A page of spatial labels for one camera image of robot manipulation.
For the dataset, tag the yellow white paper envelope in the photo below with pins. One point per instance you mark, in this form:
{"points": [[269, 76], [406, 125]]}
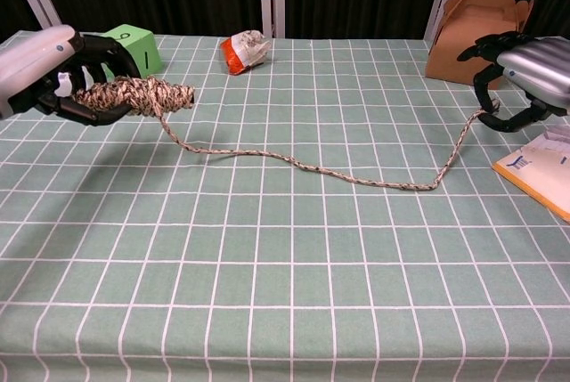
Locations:
{"points": [[539, 173]]}

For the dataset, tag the crumpled orange white snack bag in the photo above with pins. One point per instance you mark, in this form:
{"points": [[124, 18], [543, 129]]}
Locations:
{"points": [[245, 50]]}

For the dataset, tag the green numbered foam cube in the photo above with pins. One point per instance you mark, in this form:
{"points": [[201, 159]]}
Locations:
{"points": [[142, 54]]}

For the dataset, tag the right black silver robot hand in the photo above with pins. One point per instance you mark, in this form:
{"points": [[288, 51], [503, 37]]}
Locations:
{"points": [[539, 70]]}

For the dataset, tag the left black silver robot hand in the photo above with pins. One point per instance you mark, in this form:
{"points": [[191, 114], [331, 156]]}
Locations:
{"points": [[31, 61]]}

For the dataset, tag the brown cardboard gable box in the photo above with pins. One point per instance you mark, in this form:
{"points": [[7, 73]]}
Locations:
{"points": [[472, 12]]}

